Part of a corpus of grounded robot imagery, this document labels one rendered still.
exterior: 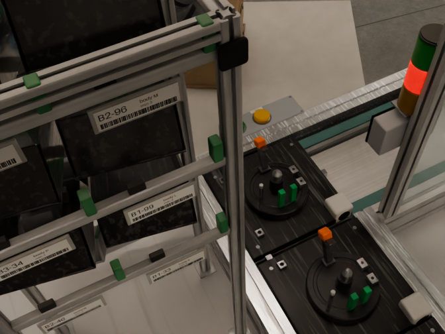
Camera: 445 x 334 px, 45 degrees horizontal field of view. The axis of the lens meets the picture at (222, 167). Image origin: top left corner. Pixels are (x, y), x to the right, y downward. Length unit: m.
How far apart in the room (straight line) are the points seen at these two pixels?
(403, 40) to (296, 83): 1.63
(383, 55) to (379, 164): 1.73
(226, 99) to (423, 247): 0.85
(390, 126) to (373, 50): 2.08
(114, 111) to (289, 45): 1.24
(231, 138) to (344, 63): 1.09
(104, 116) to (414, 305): 0.76
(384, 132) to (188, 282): 0.54
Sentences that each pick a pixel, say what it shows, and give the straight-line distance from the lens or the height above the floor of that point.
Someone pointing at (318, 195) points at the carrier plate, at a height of 0.97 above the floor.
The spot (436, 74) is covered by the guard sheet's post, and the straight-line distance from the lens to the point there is 0.88.
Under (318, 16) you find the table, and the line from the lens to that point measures 1.80.
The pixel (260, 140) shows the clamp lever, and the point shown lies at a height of 1.07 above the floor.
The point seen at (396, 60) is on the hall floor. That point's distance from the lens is 3.00.
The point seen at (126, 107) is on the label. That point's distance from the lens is 0.48.
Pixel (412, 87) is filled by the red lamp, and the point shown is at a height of 1.32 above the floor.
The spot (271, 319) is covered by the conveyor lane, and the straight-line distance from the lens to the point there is 1.05.
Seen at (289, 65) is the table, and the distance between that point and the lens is 1.61.
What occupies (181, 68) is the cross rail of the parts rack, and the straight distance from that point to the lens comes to 0.48.
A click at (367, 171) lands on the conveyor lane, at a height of 0.92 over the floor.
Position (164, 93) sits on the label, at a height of 1.61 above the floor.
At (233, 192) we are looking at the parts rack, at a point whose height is 1.40.
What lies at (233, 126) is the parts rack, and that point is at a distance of 0.57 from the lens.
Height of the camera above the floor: 1.95
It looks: 53 degrees down
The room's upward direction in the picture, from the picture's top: 4 degrees counter-clockwise
